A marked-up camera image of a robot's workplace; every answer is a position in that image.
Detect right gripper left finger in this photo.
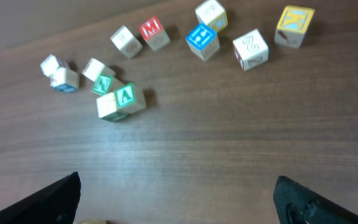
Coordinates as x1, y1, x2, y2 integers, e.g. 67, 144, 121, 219
0, 172, 81, 224

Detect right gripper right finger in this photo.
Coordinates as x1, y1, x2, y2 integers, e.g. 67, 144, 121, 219
273, 175, 358, 224

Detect plain white picture block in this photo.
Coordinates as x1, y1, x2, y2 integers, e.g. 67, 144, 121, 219
73, 219, 108, 224

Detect white block green N side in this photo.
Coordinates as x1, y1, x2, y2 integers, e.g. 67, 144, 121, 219
96, 92, 129, 123

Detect white block blue side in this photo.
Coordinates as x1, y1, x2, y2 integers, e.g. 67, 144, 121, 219
50, 67, 80, 93

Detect green N letter block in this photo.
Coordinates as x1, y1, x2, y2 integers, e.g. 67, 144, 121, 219
92, 74, 124, 96

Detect green V letter block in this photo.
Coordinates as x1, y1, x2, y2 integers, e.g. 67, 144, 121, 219
114, 83, 147, 114

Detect white block far left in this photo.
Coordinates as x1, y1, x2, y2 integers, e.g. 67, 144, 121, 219
40, 54, 70, 77

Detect white block red side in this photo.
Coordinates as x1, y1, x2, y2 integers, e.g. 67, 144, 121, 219
82, 58, 116, 82

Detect white block red trim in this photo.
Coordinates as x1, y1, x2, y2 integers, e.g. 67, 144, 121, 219
232, 29, 269, 71

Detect white block red edge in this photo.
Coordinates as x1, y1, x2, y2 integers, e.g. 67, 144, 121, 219
110, 26, 142, 58

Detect yellow top block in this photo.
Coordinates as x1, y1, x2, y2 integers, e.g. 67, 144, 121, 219
274, 6, 315, 48

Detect blue top block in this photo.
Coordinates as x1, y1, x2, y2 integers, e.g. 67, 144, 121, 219
186, 23, 220, 61

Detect red M letter block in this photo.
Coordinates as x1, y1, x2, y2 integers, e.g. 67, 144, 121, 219
139, 16, 170, 52

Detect white block yellow side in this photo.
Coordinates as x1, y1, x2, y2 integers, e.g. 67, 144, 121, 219
195, 0, 228, 32

